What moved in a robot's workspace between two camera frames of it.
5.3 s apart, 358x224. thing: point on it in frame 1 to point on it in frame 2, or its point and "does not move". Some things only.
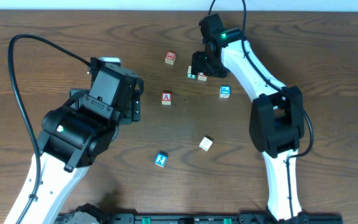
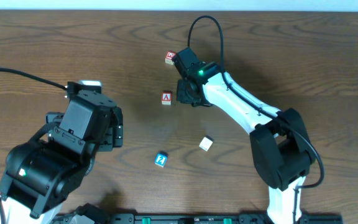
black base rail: (81, 218) does not move
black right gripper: (199, 64) to (183, 92)
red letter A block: (166, 98) does not move
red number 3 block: (170, 57) does not move
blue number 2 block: (161, 158) does not move
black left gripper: (135, 106) to (117, 130)
